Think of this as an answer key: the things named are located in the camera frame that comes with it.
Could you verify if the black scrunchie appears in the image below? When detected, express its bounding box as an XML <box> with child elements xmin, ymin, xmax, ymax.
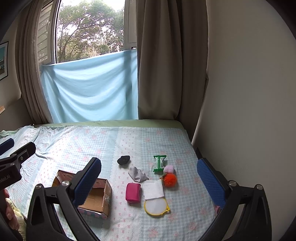
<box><xmin>117</xmin><ymin>155</ymin><xmax>130</xmax><ymax>166</ymax></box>

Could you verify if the person's left hand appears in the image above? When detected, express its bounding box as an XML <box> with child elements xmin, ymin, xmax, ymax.
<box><xmin>6</xmin><ymin>201</ymin><xmax>20</xmax><ymax>230</ymax></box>

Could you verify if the framed wall picture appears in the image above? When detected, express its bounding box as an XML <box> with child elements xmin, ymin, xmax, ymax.
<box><xmin>0</xmin><ymin>41</ymin><xmax>9</xmax><ymax>80</ymax></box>

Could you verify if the green wet wipes pack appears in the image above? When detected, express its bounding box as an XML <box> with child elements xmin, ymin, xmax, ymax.
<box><xmin>153</xmin><ymin>155</ymin><xmax>167</xmax><ymax>172</ymax></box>

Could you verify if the brown curtain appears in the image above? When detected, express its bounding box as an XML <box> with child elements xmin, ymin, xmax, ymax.
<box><xmin>15</xmin><ymin>1</ymin><xmax>52</xmax><ymax>124</ymax></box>
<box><xmin>137</xmin><ymin>1</ymin><xmax>208</xmax><ymax>138</ymax></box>

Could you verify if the right brown curtain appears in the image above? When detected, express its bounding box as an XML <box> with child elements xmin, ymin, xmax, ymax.
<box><xmin>137</xmin><ymin>1</ymin><xmax>208</xmax><ymax>138</ymax></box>

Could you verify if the left brown curtain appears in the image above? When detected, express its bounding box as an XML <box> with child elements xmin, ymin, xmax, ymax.
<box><xmin>15</xmin><ymin>1</ymin><xmax>52</xmax><ymax>124</ymax></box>

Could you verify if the checked floral bed sheet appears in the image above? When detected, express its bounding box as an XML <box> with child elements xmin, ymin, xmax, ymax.
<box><xmin>1</xmin><ymin>126</ymin><xmax>215</xmax><ymax>240</ymax></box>

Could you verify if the light blue hanging sheet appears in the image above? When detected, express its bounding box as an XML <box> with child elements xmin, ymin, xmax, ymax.
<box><xmin>41</xmin><ymin>50</ymin><xmax>138</xmax><ymax>123</ymax></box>

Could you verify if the yellow rimmed round mirror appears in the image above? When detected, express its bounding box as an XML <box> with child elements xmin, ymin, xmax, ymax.
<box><xmin>144</xmin><ymin>197</ymin><xmax>170</xmax><ymax>217</ymax></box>

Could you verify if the orange fluffy pompom keychain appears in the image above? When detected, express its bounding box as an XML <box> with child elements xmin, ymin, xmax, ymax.
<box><xmin>161</xmin><ymin>173</ymin><xmax>178</xmax><ymax>188</ymax></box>

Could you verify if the grey microfibre cloth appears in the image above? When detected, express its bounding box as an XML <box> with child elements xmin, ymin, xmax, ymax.
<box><xmin>128</xmin><ymin>166</ymin><xmax>149</xmax><ymax>183</ymax></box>

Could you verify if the white textured cloth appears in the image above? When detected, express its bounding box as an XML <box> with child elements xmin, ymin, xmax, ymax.
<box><xmin>142</xmin><ymin>179</ymin><xmax>165</xmax><ymax>200</ymax></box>

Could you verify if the pink leather pouch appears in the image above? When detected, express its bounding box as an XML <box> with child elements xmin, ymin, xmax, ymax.
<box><xmin>125</xmin><ymin>183</ymin><xmax>141</xmax><ymax>203</ymax></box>

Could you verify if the window with white frame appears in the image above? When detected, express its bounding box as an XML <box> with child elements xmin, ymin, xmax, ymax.
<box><xmin>37</xmin><ymin>1</ymin><xmax>137</xmax><ymax>65</ymax></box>

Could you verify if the cardboard box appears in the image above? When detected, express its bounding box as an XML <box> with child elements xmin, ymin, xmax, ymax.
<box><xmin>52</xmin><ymin>170</ymin><xmax>113</xmax><ymax>219</ymax></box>

